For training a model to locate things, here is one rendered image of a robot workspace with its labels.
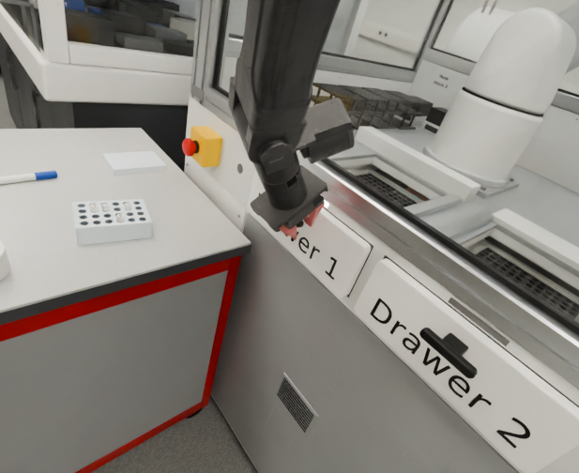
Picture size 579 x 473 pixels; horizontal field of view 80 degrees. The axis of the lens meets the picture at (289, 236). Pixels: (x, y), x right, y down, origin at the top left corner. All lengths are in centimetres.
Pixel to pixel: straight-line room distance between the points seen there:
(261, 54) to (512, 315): 39
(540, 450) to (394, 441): 24
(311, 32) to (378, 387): 54
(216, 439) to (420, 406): 84
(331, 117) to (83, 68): 91
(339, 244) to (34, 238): 52
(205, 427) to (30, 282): 84
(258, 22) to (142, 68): 100
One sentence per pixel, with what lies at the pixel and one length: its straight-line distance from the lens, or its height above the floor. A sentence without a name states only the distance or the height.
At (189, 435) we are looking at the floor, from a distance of 132.
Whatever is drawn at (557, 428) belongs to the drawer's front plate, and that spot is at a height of 90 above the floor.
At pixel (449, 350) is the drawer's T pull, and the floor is 91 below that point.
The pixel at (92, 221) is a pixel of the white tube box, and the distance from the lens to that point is 71.
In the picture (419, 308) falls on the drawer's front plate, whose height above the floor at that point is 91.
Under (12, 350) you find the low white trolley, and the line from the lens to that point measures 71.
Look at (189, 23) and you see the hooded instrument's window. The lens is 131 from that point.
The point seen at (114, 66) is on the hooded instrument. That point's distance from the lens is 123.
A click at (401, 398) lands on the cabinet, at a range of 63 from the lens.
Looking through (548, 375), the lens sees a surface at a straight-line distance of 51.
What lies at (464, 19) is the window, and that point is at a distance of 50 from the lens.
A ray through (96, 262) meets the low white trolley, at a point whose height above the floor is 76.
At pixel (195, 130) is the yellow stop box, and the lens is 84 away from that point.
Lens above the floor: 120
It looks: 34 degrees down
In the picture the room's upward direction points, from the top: 17 degrees clockwise
